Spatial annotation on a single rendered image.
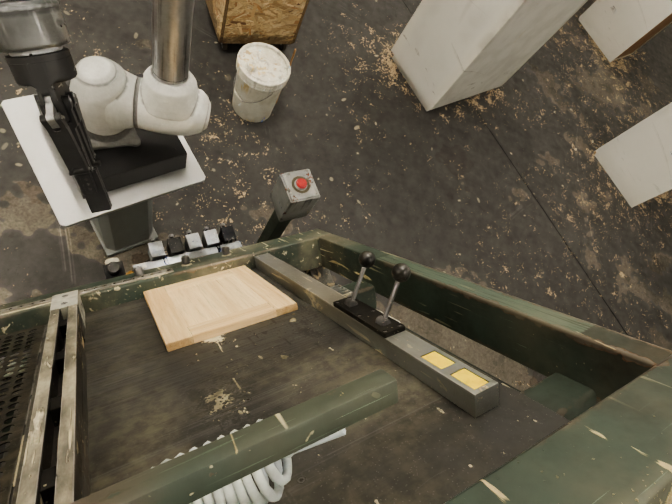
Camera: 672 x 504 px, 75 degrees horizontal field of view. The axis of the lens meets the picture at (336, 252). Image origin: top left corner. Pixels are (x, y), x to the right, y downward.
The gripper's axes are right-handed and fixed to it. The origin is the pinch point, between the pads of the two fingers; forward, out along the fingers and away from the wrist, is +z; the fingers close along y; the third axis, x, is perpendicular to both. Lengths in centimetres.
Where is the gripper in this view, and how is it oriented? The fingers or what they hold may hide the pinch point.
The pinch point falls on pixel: (94, 189)
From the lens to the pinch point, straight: 79.6
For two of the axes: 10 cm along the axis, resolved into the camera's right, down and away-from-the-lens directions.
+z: 0.7, 8.3, 5.6
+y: -3.0, -5.1, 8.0
